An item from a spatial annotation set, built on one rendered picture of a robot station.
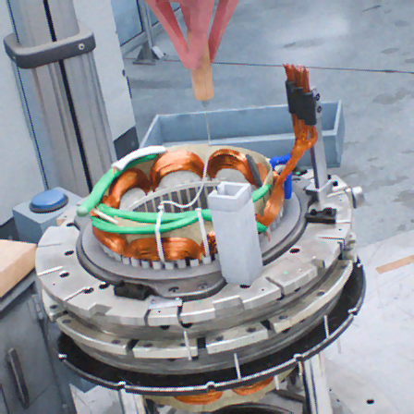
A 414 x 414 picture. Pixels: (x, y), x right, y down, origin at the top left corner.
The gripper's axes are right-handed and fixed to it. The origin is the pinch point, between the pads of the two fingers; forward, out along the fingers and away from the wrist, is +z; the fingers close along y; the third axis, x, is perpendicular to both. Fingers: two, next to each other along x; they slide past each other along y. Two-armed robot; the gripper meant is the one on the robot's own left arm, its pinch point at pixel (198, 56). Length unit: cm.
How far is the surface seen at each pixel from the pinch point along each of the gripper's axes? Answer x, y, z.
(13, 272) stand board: 25.3, -3.2, 26.3
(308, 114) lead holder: -2.2, 12.5, 8.8
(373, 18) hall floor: 200, 349, 106
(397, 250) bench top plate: 15, 59, 48
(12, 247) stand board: 28.4, -0.5, 25.3
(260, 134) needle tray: 25, 40, 25
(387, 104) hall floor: 143, 267, 112
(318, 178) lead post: -0.5, 16.2, 17.1
